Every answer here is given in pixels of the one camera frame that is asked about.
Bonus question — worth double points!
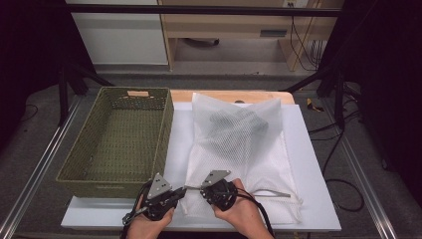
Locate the aluminium rail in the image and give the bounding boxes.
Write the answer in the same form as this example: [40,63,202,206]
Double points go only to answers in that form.
[337,132,399,239]
[0,96,83,239]

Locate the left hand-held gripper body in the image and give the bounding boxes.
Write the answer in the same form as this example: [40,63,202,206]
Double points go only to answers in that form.
[141,171,177,222]

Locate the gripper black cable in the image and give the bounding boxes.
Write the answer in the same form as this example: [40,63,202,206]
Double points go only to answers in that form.
[119,180,152,239]
[232,189,277,239]

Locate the black horizontal frame bar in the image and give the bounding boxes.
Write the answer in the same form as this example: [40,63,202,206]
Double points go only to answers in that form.
[66,3,342,18]

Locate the black hanging cable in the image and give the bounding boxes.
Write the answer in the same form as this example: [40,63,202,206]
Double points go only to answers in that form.
[289,15,327,73]

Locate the thin black floor cable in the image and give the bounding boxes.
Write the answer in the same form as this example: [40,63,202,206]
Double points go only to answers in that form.
[16,104,40,124]

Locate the black curtain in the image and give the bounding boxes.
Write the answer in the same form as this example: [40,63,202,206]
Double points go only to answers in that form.
[0,0,98,148]
[317,0,422,210]

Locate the yellow and black tool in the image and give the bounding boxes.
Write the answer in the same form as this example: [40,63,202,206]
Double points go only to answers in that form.
[306,98,325,114]

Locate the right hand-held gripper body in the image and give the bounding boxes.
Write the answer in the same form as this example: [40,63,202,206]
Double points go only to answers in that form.
[199,169,239,212]

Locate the black chair base leg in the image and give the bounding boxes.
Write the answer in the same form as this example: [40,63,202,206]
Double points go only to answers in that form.
[183,37,221,48]

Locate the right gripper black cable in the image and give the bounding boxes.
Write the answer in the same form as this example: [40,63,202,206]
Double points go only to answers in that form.
[232,189,277,239]

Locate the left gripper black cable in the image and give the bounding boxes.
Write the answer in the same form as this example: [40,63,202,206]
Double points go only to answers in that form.
[119,180,152,239]

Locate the person's right hand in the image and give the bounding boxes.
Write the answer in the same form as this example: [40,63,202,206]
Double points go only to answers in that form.
[212,177,265,239]

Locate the light wooden desk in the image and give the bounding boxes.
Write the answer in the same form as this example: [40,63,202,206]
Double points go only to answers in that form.
[158,0,344,72]

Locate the white wall socket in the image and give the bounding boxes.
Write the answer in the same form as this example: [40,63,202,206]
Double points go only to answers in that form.
[283,0,311,9]

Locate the yellow hanging cable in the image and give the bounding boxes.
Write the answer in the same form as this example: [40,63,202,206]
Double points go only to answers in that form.
[292,0,323,72]

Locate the white board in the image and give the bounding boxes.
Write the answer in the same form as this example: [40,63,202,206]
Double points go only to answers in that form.
[60,101,342,232]

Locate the black metal stand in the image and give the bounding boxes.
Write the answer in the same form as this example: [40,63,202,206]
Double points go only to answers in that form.
[282,63,363,130]
[58,59,114,127]

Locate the white mesh laundry bag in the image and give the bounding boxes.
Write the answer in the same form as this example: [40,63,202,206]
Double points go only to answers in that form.
[180,93,305,225]

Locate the white cabinet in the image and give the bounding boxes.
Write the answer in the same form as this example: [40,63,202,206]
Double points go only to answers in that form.
[71,0,169,66]

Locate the green woven basket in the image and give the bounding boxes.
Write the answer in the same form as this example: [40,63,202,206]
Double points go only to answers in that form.
[55,86,175,200]

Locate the person's left hand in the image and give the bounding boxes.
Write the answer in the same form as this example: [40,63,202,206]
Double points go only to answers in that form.
[125,194,176,239]

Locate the light blue denim jeans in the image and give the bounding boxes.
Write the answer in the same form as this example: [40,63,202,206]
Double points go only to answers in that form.
[207,108,270,157]

